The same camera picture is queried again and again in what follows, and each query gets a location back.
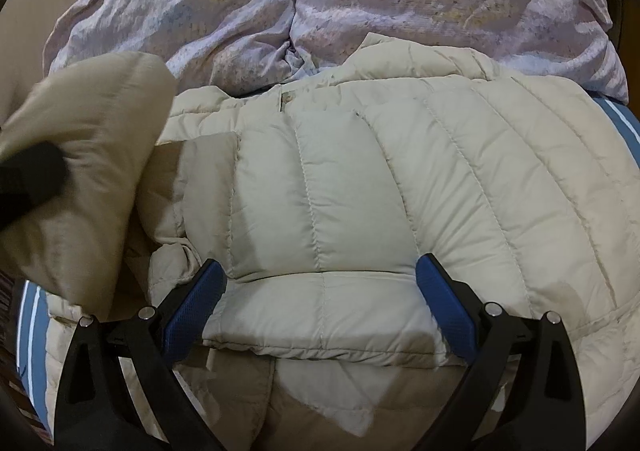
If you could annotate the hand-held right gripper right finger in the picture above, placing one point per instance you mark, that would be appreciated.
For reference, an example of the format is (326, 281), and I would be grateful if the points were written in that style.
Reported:
(445, 306)

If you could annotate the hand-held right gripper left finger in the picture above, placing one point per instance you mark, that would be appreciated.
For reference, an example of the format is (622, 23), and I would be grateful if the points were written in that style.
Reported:
(197, 301)

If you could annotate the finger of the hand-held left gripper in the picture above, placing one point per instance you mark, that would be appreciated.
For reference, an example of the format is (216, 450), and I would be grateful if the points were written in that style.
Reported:
(30, 176)

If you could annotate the beige quilted down jacket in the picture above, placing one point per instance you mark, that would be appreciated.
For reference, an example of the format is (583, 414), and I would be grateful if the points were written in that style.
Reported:
(375, 191)

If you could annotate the blue white striped bed sheet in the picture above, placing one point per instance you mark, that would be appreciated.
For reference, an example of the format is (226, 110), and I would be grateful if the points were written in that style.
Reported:
(626, 131)

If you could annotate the lilac floral duvet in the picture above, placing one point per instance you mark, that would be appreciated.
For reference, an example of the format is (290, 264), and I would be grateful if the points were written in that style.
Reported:
(375, 1)

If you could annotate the dark headboard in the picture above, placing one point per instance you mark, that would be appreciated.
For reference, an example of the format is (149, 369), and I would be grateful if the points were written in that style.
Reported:
(624, 6)

